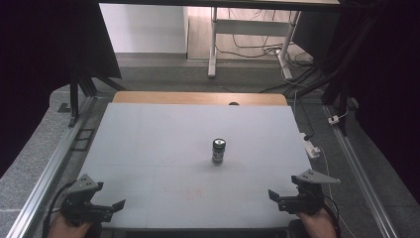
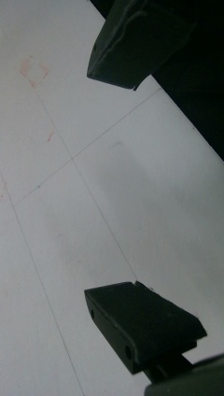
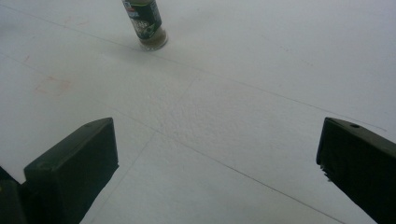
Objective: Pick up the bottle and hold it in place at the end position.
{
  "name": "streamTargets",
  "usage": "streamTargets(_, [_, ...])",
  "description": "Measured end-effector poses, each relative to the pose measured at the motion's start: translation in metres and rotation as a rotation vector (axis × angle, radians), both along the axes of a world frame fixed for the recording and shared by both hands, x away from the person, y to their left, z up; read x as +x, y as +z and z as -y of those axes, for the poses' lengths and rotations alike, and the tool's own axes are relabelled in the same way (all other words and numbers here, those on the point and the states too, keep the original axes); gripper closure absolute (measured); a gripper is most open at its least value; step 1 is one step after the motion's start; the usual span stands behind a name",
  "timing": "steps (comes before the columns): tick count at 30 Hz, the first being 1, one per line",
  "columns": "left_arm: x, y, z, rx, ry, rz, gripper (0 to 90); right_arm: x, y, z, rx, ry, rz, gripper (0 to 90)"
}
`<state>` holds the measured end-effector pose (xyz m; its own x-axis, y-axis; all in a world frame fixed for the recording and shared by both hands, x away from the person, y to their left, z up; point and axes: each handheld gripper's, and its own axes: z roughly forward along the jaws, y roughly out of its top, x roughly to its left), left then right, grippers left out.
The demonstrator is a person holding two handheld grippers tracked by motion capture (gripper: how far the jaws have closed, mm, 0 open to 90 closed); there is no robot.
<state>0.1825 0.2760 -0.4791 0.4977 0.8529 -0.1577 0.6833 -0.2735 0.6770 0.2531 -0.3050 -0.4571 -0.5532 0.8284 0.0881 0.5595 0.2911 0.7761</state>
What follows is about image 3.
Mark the glass spice jar dark label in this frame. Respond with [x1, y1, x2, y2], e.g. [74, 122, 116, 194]
[121, 0, 169, 51]

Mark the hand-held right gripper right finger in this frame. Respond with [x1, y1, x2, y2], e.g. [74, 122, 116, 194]
[316, 117, 396, 224]

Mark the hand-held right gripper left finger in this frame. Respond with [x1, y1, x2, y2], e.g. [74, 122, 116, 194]
[19, 117, 120, 224]

